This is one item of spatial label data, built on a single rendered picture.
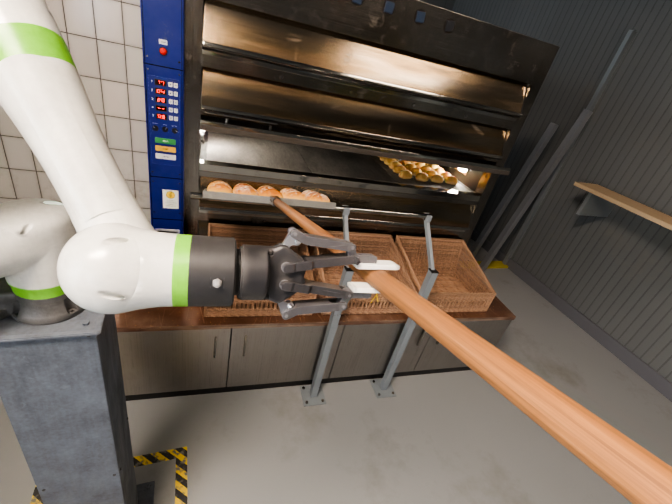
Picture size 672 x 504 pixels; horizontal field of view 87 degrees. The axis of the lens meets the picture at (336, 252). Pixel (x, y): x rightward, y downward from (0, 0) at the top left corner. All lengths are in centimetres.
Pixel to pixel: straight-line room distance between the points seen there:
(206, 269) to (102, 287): 11
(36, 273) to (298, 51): 142
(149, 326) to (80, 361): 84
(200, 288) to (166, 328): 140
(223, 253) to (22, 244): 50
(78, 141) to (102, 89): 134
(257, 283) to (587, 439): 35
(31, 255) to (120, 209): 32
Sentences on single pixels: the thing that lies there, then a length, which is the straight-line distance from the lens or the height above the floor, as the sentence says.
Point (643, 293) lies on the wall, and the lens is 404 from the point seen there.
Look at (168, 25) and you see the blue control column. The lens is 185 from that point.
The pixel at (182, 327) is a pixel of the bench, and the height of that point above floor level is 57.
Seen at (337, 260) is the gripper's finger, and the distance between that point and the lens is 50.
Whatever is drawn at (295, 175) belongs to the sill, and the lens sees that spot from 204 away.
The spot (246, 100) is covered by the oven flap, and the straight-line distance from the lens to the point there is 190.
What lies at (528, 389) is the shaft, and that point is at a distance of 32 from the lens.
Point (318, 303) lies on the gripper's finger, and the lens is 53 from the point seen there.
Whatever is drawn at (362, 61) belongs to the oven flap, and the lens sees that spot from 199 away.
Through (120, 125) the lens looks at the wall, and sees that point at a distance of 199.
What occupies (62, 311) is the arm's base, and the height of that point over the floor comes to 122.
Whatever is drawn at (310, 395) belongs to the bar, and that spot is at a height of 2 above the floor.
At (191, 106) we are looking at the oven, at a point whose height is 145.
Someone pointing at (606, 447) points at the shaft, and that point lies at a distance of 29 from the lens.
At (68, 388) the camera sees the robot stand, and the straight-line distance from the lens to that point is 110.
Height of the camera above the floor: 185
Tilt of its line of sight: 30 degrees down
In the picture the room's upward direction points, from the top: 14 degrees clockwise
